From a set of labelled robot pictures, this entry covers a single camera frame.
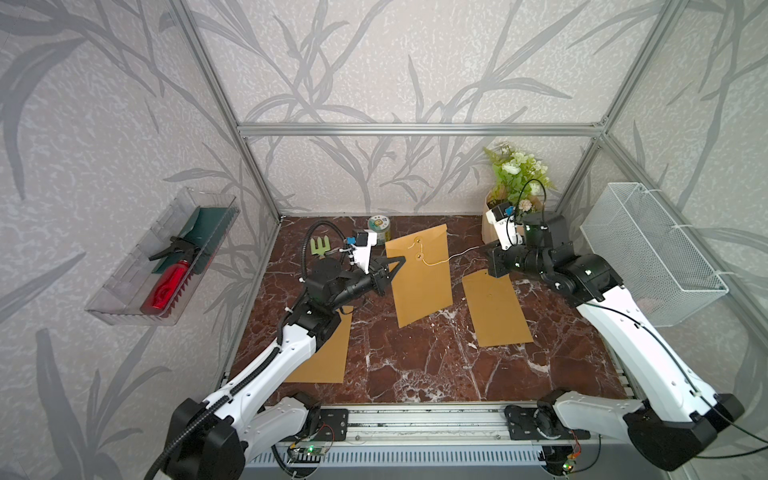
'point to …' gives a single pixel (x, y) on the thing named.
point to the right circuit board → (556, 458)
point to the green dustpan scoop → (198, 239)
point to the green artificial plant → (519, 177)
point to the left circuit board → (312, 450)
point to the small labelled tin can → (380, 224)
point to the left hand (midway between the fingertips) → (404, 263)
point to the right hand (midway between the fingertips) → (480, 246)
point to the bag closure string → (443, 262)
